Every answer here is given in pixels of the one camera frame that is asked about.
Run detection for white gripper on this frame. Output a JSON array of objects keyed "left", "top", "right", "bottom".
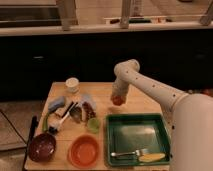
[{"left": 111, "top": 78, "right": 129, "bottom": 103}]

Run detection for green plastic tray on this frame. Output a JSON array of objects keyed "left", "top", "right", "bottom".
[{"left": 105, "top": 113, "right": 170, "bottom": 167}]

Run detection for white paper cup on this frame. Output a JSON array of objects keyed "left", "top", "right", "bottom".
[{"left": 65, "top": 77, "right": 79, "bottom": 93}]

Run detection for pale blue cloth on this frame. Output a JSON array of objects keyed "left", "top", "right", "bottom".
[{"left": 80, "top": 94, "right": 96, "bottom": 109}]

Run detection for red apple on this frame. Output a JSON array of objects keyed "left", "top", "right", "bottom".
[{"left": 112, "top": 96, "right": 123, "bottom": 106}]

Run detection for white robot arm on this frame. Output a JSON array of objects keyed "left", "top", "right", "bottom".
[{"left": 111, "top": 59, "right": 213, "bottom": 171}]

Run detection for dark maroon bowl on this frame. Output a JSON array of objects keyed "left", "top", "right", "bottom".
[{"left": 28, "top": 133, "right": 56, "bottom": 162}]

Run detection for small green cup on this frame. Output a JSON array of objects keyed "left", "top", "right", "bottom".
[{"left": 87, "top": 118, "right": 100, "bottom": 133}]

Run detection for green cucumber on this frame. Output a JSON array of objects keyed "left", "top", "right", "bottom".
[{"left": 42, "top": 112, "right": 52, "bottom": 132}]

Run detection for orange plastic bowl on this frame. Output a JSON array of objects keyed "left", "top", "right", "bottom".
[{"left": 67, "top": 135, "right": 100, "bottom": 169}]

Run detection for silver fork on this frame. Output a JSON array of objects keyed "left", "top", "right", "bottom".
[{"left": 110, "top": 149, "right": 149, "bottom": 157}]

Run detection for dark red striped item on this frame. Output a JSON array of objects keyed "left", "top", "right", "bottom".
[{"left": 82, "top": 102, "right": 96, "bottom": 120}]

